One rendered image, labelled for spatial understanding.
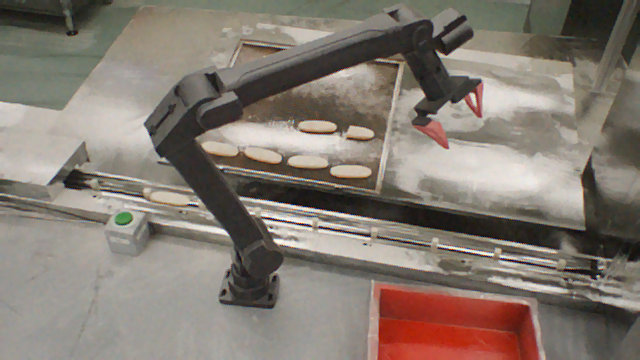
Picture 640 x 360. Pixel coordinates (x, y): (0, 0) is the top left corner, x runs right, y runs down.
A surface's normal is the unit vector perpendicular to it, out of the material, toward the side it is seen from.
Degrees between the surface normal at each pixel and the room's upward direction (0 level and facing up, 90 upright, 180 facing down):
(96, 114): 0
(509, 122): 10
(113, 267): 0
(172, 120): 44
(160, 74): 0
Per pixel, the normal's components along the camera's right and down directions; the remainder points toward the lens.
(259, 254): 0.44, 0.61
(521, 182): 0.00, -0.62
